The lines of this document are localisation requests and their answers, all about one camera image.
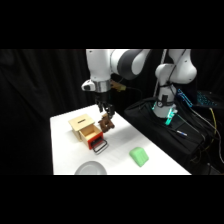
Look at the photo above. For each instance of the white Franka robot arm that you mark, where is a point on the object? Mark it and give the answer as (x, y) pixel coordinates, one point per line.
(100, 65)

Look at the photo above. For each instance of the green triangle block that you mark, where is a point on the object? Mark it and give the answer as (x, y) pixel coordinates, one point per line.
(140, 156)

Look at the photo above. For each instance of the grey bowl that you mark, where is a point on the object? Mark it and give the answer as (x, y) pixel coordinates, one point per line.
(90, 168)

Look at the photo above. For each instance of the black robot stand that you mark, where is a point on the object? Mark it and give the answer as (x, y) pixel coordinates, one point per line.
(163, 136)

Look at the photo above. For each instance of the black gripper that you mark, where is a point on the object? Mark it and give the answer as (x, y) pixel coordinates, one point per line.
(102, 96)

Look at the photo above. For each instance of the black curtain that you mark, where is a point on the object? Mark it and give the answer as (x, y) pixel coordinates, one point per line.
(40, 100)

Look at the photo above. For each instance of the brown plush teddy toy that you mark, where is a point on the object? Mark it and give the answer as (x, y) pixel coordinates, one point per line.
(106, 123)

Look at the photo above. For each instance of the small blue tipped pen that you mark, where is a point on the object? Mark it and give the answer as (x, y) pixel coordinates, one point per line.
(182, 133)

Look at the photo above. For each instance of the light wooden slot box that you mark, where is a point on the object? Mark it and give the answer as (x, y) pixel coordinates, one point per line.
(80, 123)

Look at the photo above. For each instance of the red front wooden drawer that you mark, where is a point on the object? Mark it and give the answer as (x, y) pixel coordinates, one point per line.
(95, 138)

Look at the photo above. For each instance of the blue lit electronics box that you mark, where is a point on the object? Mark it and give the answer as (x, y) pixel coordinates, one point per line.
(200, 98)

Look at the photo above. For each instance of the tan wrist camera mount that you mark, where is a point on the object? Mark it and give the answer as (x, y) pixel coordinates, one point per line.
(118, 86)

